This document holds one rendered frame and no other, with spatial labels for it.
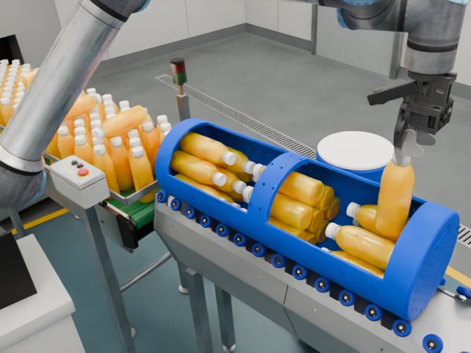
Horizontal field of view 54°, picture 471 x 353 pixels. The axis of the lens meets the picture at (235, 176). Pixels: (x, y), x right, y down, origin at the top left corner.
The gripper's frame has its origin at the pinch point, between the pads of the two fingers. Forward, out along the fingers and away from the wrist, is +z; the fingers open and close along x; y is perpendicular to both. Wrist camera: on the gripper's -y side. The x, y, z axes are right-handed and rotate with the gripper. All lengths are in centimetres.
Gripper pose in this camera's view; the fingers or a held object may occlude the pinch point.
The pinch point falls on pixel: (401, 155)
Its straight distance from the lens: 108.5
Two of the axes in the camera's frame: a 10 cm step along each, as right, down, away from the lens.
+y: 7.4, 3.4, -5.9
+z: 0.5, 8.4, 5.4
